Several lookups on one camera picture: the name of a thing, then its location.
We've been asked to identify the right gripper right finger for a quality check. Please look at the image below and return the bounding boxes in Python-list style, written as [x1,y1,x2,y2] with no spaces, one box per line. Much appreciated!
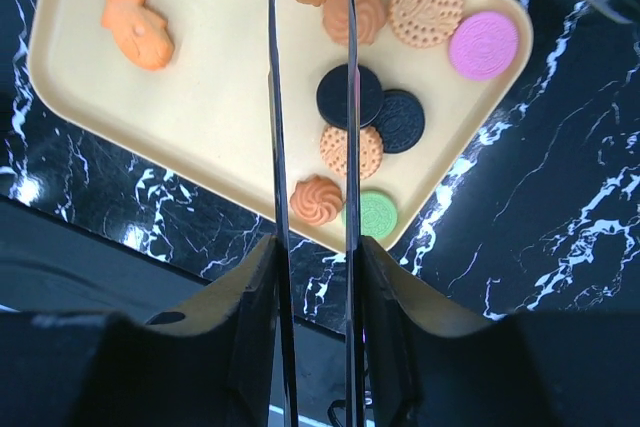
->
[360,237,639,426]

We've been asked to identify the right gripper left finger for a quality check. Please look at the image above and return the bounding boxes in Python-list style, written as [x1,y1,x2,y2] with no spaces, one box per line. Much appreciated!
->
[1,236,278,426]

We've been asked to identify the black sandwich cookie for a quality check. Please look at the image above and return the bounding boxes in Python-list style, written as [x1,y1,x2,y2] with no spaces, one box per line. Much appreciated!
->
[316,64,384,130]
[372,89,426,154]

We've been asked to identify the metal tongs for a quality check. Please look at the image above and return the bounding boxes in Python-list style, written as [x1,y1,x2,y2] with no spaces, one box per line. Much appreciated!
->
[268,0,366,426]

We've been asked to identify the orange swirl cookie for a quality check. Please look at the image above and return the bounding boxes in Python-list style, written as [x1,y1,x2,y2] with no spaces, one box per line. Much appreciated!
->
[322,0,387,46]
[289,175,344,226]

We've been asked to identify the round dotted biscuit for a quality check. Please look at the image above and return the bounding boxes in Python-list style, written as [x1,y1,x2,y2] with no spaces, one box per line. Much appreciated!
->
[319,126,384,180]
[388,0,464,49]

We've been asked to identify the yellow plastic tray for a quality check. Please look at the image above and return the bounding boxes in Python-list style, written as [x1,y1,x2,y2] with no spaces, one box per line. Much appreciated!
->
[28,0,533,248]

